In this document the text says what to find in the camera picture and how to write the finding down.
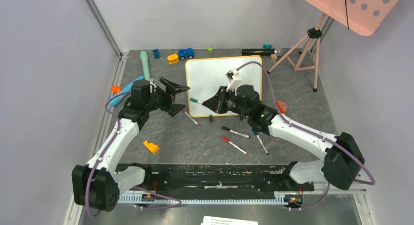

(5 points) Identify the yellow oval toy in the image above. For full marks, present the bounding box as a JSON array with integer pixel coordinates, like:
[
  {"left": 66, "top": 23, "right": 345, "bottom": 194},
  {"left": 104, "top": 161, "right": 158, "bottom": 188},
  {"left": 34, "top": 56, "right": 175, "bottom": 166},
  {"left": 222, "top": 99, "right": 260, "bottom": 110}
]
[{"left": 167, "top": 54, "right": 180, "bottom": 64}]

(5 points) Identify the black whiteboard marker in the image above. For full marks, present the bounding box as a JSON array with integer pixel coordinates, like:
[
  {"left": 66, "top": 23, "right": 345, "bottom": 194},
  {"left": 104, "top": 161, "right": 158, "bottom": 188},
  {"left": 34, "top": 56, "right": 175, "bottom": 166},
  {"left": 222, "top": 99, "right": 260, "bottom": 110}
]
[{"left": 221, "top": 126, "right": 250, "bottom": 139}]

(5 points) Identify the pink perforated panel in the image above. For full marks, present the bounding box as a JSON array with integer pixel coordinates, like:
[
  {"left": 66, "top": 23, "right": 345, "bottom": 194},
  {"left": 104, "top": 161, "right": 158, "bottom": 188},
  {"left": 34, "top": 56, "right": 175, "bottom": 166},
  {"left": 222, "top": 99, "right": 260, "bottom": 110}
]
[{"left": 304, "top": 0, "right": 399, "bottom": 36}]

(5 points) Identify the blue whiteboard marker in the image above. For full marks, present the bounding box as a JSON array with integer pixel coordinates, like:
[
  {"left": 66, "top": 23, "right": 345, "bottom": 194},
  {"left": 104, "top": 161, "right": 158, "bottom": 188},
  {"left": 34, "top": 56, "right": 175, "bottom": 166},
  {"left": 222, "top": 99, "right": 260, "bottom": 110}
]
[{"left": 252, "top": 129, "right": 269, "bottom": 155}]

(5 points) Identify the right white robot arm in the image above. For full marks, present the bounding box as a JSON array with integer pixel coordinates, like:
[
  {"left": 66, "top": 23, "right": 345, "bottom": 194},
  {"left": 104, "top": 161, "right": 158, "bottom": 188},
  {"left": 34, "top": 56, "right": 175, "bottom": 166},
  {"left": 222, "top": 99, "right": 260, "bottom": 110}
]
[{"left": 202, "top": 85, "right": 365, "bottom": 190}]

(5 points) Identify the orange framed whiteboard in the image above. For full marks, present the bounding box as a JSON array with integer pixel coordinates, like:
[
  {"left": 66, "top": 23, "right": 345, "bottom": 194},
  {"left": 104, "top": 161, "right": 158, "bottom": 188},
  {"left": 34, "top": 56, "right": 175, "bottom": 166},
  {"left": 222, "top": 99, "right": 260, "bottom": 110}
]
[{"left": 185, "top": 56, "right": 263, "bottom": 102}]

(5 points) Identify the red whiteboard marker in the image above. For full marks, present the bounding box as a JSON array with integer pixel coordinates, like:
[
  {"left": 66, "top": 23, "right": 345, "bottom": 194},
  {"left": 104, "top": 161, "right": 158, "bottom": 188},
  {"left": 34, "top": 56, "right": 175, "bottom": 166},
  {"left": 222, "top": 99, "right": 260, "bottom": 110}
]
[{"left": 222, "top": 136, "right": 248, "bottom": 155}]

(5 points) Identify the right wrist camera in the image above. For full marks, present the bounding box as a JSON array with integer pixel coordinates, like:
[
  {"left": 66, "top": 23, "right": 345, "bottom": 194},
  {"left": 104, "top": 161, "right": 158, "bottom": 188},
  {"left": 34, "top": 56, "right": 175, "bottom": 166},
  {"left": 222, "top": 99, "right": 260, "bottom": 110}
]
[{"left": 226, "top": 69, "right": 242, "bottom": 92}]

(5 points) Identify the mint green toy microphone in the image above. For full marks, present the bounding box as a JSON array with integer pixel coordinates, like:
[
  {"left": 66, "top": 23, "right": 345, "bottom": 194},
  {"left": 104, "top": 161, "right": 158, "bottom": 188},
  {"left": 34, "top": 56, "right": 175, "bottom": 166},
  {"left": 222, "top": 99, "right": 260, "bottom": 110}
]
[{"left": 140, "top": 50, "right": 151, "bottom": 80}]

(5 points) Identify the green whiteboard marker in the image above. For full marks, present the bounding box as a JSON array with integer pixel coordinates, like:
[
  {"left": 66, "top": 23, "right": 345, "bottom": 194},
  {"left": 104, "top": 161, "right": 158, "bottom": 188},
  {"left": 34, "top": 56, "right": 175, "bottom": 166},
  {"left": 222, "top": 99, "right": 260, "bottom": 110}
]
[{"left": 190, "top": 98, "right": 203, "bottom": 105}]

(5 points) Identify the small orange toy piece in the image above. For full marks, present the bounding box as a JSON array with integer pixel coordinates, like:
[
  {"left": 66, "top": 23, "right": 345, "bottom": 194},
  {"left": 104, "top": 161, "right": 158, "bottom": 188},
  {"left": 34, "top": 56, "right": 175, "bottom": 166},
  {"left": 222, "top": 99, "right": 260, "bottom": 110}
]
[{"left": 111, "top": 85, "right": 122, "bottom": 95}]

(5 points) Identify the pink tripod stand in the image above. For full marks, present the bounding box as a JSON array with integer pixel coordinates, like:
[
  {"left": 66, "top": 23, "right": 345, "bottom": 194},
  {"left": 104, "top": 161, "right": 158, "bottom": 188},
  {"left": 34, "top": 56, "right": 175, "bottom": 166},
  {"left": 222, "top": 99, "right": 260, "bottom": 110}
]
[{"left": 267, "top": 13, "right": 327, "bottom": 93}]

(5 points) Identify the beige wooden cube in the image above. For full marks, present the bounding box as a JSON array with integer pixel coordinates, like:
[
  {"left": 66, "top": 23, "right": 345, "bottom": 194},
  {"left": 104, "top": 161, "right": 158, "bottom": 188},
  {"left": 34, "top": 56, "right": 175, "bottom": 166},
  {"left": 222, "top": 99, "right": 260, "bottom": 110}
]
[{"left": 270, "top": 54, "right": 278, "bottom": 62}]

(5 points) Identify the white paper sheet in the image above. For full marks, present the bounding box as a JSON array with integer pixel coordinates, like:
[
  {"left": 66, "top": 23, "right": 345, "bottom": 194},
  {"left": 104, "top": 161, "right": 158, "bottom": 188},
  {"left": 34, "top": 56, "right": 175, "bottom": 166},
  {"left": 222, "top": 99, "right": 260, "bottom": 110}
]
[{"left": 201, "top": 216, "right": 258, "bottom": 225}]

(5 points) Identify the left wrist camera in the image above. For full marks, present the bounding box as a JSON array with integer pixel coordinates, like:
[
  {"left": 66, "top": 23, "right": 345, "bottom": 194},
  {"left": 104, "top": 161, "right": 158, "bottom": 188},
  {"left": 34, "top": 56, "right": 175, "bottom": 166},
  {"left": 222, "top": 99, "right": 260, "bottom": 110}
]
[{"left": 149, "top": 82, "right": 158, "bottom": 92}]

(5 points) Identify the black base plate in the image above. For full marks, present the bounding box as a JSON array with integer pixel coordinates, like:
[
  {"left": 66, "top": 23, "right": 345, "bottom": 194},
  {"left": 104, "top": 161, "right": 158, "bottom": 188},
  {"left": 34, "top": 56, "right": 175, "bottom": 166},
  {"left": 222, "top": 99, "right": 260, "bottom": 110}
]
[{"left": 138, "top": 164, "right": 314, "bottom": 200}]

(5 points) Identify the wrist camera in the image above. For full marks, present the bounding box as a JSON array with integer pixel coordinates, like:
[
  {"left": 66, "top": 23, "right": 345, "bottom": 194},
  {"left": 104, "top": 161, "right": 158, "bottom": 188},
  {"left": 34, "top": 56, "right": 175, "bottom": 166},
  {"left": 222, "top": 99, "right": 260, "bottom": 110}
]
[
  {"left": 226, "top": 69, "right": 242, "bottom": 92},
  {"left": 149, "top": 82, "right": 158, "bottom": 92}
]

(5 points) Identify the orange toy piece right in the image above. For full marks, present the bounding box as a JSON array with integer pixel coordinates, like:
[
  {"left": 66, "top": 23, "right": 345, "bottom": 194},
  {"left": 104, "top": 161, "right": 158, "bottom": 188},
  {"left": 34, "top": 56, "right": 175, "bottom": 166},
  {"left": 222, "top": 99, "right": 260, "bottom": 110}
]
[{"left": 276, "top": 100, "right": 288, "bottom": 114}]

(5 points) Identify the grey slotted cable duct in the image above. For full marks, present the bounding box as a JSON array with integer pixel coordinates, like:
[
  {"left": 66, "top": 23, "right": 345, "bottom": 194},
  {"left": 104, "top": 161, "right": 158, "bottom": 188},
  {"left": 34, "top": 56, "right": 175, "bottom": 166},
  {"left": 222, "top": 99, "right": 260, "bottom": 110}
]
[{"left": 118, "top": 191, "right": 302, "bottom": 206}]

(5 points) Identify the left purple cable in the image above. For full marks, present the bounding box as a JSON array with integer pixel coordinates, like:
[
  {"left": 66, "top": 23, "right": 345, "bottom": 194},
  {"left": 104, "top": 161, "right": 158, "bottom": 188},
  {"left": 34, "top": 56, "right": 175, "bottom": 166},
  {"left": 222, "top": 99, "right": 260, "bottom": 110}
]
[{"left": 84, "top": 91, "right": 183, "bottom": 218}]

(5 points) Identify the purple whiteboard marker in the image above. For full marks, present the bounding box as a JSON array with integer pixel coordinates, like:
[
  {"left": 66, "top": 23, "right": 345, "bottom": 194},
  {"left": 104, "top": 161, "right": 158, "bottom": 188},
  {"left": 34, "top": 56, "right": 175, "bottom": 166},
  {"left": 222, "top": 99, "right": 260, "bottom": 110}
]
[{"left": 182, "top": 109, "right": 199, "bottom": 126}]

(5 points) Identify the orange wedge block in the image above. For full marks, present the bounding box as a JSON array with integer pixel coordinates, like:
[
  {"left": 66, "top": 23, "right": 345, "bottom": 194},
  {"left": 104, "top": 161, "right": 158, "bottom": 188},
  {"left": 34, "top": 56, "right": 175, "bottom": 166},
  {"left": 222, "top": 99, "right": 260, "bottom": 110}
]
[{"left": 143, "top": 141, "right": 160, "bottom": 154}]

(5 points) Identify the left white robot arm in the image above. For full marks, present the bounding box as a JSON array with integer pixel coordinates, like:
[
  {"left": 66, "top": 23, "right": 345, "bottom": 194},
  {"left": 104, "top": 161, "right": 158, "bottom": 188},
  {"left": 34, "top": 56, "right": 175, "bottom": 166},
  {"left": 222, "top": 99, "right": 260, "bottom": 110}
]
[{"left": 71, "top": 77, "right": 190, "bottom": 218}]

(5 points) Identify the blue toy car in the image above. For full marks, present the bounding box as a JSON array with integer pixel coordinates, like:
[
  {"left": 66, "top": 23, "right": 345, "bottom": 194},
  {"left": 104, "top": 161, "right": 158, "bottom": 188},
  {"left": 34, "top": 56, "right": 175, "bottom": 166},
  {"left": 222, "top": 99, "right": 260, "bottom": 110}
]
[{"left": 178, "top": 48, "right": 195, "bottom": 60}]

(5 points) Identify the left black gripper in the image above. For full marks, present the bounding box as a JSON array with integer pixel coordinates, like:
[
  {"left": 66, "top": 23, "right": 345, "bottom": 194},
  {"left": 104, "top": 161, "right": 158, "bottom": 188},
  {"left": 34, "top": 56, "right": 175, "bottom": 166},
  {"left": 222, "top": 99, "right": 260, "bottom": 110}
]
[{"left": 145, "top": 77, "right": 190, "bottom": 117}]

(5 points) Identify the dark blue block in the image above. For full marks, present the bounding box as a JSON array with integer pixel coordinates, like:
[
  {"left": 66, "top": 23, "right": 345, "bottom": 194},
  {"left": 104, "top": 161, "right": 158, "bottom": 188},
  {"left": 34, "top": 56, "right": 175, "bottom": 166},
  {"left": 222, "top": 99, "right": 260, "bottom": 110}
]
[{"left": 153, "top": 49, "right": 161, "bottom": 59}]

